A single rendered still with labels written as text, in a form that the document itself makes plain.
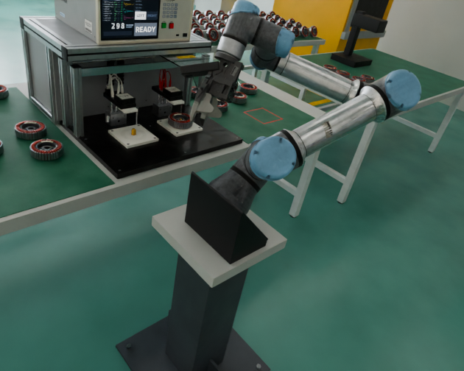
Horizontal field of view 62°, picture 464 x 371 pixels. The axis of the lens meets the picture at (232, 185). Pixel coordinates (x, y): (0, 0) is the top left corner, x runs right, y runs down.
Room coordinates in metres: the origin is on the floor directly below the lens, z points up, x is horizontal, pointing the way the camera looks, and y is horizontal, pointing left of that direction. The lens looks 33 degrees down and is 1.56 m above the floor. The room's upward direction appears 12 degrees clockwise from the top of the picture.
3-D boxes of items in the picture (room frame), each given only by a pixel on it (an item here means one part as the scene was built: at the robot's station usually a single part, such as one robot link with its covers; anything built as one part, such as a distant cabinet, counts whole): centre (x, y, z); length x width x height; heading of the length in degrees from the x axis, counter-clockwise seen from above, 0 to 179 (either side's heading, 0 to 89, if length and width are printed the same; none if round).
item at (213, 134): (1.53, 0.38, 0.76); 0.64 x 0.47 x 0.02; 140
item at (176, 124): (1.62, 0.29, 0.80); 0.11 x 0.11 x 0.04
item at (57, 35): (1.73, 0.61, 1.09); 0.68 x 0.44 x 0.05; 140
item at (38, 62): (1.54, 0.88, 0.91); 0.28 x 0.03 x 0.32; 50
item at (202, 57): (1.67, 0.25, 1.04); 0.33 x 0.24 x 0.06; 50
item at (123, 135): (1.43, 0.45, 0.78); 0.15 x 0.15 x 0.01; 50
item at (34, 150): (1.20, 0.70, 0.77); 0.11 x 0.11 x 0.04
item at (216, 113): (1.09, 0.10, 1.10); 0.06 x 0.03 x 0.09; 76
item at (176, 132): (1.62, 0.29, 0.78); 0.15 x 0.15 x 0.01; 50
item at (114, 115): (1.53, 0.56, 0.80); 0.08 x 0.05 x 0.06; 140
